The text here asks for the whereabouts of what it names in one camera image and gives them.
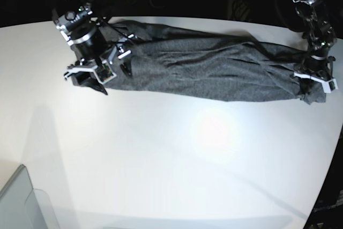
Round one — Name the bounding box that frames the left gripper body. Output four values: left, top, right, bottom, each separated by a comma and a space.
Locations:
293, 56, 335, 82

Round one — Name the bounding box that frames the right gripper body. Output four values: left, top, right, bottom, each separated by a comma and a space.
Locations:
63, 29, 134, 80

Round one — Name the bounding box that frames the grey t-shirt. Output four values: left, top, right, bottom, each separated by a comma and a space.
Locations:
105, 20, 326, 104

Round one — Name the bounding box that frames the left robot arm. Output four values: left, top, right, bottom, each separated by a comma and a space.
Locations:
292, 0, 338, 93

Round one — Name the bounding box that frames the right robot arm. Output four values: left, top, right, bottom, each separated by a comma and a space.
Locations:
52, 0, 136, 94

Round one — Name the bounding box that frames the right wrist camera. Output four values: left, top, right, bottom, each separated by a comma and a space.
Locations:
95, 63, 117, 84

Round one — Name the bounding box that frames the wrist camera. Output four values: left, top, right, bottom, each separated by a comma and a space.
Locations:
95, 63, 117, 84
322, 78, 338, 94

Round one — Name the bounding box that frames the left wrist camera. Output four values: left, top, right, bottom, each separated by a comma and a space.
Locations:
322, 78, 338, 94

